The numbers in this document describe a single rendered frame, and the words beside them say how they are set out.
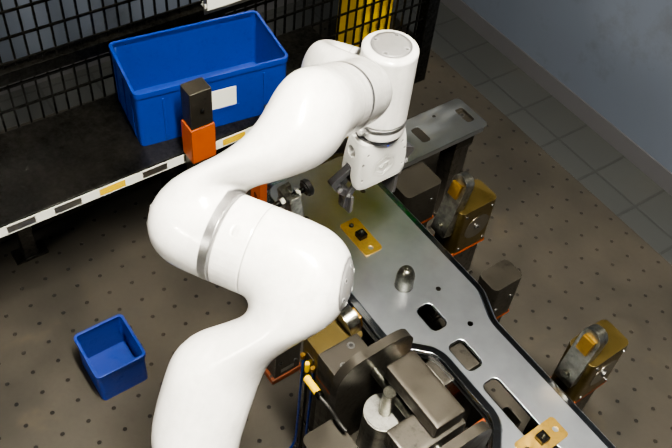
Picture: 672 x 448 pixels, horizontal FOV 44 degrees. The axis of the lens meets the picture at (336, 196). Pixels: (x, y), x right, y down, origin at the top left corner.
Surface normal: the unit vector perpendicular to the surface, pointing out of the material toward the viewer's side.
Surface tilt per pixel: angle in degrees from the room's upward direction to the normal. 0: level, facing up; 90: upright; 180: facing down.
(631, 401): 0
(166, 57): 90
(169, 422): 55
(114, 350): 0
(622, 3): 90
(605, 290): 0
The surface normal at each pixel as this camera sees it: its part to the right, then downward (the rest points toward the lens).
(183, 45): 0.45, 0.68
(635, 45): -0.83, 0.37
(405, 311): 0.07, -0.67
